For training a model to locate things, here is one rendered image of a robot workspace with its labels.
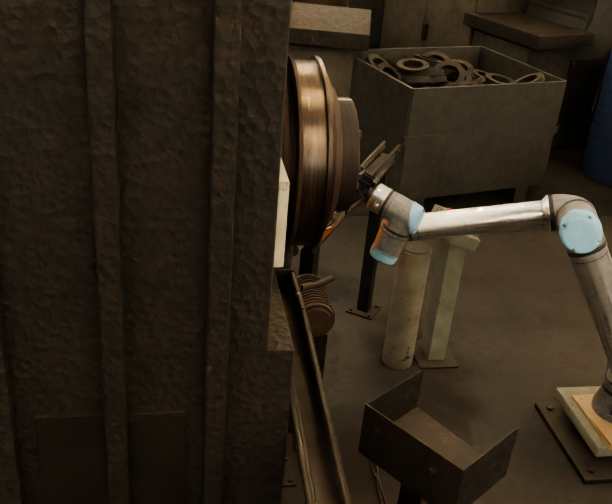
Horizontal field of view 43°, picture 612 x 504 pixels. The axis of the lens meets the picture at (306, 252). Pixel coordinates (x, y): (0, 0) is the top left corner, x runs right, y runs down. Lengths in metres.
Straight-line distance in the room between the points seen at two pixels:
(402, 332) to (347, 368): 0.26
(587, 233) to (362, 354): 1.15
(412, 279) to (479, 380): 0.52
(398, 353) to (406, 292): 0.27
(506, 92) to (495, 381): 1.82
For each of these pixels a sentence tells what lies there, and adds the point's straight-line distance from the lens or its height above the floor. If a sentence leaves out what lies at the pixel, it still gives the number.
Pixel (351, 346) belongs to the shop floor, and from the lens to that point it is 3.16.
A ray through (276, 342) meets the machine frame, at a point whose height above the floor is 0.87.
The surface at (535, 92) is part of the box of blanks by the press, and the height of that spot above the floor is 0.69.
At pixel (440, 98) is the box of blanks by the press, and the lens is 4.12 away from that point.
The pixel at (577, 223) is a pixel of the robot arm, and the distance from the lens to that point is 2.35.
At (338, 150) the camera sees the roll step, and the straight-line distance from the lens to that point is 1.75.
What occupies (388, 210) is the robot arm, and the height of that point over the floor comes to 0.82.
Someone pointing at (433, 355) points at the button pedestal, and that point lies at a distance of 3.13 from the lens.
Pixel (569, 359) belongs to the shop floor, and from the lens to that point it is 3.38.
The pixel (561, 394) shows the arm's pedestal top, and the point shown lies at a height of 0.12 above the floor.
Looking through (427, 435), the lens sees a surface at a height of 0.60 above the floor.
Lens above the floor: 1.78
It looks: 28 degrees down
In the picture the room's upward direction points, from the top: 5 degrees clockwise
